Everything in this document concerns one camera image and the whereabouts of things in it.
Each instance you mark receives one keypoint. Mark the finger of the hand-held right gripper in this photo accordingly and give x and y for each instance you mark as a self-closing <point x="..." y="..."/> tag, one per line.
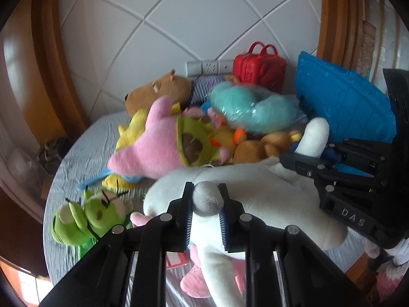
<point x="361" y="153"/>
<point x="300" y="164"/>

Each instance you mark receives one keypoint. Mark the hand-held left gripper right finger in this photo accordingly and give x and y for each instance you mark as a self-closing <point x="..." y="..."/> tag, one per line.
<point x="223" y="224"/>

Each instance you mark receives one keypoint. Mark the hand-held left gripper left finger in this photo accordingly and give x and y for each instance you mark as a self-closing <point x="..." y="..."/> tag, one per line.
<point x="188" y="217"/>

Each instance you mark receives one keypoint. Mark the white plush with pink feet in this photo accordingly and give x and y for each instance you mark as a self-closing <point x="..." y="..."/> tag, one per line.
<point x="255" y="192"/>

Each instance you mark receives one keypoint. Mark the blue plastic container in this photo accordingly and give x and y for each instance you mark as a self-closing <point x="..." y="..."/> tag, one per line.
<point x="335" y="102"/>

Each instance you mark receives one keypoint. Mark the red hang tag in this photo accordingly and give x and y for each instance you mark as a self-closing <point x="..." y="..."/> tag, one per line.
<point x="175" y="260"/>

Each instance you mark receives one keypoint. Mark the small brown bear plush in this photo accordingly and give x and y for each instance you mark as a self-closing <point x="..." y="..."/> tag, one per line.
<point x="255" y="148"/>

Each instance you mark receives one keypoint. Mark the teal plush in plastic wrap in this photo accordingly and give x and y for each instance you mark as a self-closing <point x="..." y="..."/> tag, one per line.
<point x="255" y="108"/>

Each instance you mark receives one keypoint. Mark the pink star plush green shorts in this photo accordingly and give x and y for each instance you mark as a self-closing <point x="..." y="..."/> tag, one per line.
<point x="150" y="153"/>

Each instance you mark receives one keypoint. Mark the yellow duck plush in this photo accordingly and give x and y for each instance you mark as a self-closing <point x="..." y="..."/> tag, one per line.
<point x="222" y="140"/>

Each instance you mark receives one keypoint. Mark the green frog plush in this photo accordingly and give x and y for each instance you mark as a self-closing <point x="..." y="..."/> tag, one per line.
<point x="96" y="211"/>

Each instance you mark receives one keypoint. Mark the red handbag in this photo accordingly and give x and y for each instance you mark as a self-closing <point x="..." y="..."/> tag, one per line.
<point x="258" y="70"/>

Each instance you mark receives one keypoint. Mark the yellow plush toy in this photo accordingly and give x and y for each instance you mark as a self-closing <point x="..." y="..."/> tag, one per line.
<point x="134" y="128"/>

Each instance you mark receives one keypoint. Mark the carved wooden pillar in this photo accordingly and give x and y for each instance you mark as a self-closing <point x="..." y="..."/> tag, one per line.
<point x="369" y="48"/>

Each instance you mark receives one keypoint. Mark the frosted glass door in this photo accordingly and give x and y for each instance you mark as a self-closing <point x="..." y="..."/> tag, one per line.
<point x="393" y="38"/>

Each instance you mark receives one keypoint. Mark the striped grey tablecloth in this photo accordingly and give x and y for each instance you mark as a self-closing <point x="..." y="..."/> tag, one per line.
<point x="83" y="153"/>

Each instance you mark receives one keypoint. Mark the brown plush in striped shirt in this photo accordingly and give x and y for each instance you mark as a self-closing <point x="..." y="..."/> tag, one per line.
<point x="159" y="89"/>

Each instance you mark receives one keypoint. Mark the white power strip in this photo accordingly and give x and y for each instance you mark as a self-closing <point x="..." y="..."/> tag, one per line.
<point x="209" y="67"/>

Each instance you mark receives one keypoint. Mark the dark basket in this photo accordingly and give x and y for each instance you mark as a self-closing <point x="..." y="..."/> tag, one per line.
<point x="51" y="155"/>

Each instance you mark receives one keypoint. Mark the wooden door frame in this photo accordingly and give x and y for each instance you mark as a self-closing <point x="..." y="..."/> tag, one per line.
<point x="338" y="22"/>

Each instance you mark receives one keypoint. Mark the wooden wall trim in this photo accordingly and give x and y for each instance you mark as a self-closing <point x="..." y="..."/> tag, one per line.
<point x="48" y="38"/>

